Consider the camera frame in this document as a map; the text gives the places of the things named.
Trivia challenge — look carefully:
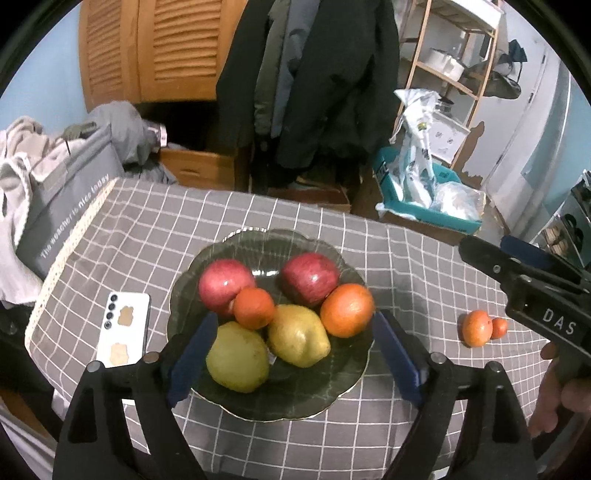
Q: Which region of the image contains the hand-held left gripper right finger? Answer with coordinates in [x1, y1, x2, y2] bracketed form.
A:
[372, 311, 539, 480]

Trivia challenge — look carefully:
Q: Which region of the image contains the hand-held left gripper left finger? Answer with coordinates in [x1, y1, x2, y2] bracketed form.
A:
[55, 311, 220, 480]

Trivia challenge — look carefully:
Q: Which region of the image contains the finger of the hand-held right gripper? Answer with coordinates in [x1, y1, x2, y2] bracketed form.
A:
[501, 235, 583, 278]
[458, 235, 583, 290]

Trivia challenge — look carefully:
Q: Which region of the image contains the large yellow-green pear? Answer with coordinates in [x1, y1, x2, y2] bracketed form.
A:
[206, 320, 270, 394]

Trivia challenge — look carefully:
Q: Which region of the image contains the large orange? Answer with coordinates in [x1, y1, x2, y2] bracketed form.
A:
[320, 284, 376, 339]

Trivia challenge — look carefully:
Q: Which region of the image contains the medium tangerine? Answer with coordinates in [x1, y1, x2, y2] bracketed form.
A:
[461, 310, 492, 348]
[232, 287, 276, 330]

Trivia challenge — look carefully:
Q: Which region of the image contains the red apple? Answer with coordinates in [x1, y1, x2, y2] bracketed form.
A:
[281, 253, 341, 309]
[198, 259, 257, 317]

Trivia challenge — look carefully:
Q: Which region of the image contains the dark glass scalloped bowl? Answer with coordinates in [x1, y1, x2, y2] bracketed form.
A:
[168, 228, 376, 422]

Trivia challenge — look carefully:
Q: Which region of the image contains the person's right hand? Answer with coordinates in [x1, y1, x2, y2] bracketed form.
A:
[527, 342, 585, 439]

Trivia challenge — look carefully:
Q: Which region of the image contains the grey shoe rack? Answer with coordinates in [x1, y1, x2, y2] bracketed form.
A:
[531, 171, 591, 268]

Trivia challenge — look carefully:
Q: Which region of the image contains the group of shoes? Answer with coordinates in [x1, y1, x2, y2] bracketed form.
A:
[540, 173, 591, 259]

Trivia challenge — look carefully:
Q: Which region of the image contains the clear plastic bag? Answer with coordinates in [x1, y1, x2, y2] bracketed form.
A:
[434, 181, 486, 221]

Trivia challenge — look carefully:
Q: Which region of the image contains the white smartphone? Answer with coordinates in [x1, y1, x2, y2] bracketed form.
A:
[96, 292, 151, 369]

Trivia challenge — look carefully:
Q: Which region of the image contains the white door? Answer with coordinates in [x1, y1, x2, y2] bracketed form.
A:
[480, 46, 561, 236]

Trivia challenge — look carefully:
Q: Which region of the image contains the teal storage box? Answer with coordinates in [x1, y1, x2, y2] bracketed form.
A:
[373, 147, 483, 235]

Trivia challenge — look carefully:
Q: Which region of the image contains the white printed box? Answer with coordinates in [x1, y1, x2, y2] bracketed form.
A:
[429, 113, 472, 164]

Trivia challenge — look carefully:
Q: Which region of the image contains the white printed plastic bag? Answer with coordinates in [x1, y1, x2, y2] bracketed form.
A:
[390, 89, 441, 206]

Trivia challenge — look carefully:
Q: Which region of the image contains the grey checked tablecloth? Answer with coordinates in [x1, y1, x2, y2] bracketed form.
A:
[25, 178, 564, 480]

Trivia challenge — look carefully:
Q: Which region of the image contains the grey-green hanging bag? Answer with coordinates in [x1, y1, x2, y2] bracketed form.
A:
[466, 60, 522, 100]

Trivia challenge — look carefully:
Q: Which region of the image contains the wooden drawer box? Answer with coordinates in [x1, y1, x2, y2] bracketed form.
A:
[159, 148, 236, 190]

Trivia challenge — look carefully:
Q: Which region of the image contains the white cooking pot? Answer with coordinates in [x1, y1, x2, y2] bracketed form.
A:
[425, 47, 466, 77]

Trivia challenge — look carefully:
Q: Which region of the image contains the wooden shelf rack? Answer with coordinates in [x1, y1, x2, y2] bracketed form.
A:
[397, 0, 506, 171]

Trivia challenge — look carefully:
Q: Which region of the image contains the dark blue hanging cloth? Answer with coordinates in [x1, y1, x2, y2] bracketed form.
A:
[496, 39, 527, 65]

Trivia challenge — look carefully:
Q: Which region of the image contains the grey fabric bag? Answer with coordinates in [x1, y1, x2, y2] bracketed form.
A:
[16, 122, 125, 280]

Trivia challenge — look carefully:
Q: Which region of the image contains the large black hanging coat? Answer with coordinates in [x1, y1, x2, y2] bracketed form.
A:
[277, 0, 400, 171]

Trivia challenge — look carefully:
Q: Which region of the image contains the beige cloth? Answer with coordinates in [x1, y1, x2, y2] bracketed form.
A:
[0, 117, 70, 305]

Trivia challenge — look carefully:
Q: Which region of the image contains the dark hanging coat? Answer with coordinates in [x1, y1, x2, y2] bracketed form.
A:
[216, 0, 278, 148]

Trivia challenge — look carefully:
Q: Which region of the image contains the grey hanging coat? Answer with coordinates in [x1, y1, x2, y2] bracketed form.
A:
[254, 0, 319, 139]

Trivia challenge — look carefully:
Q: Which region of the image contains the wooden louvered cabinet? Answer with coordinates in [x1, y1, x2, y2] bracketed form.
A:
[78, 0, 250, 112]

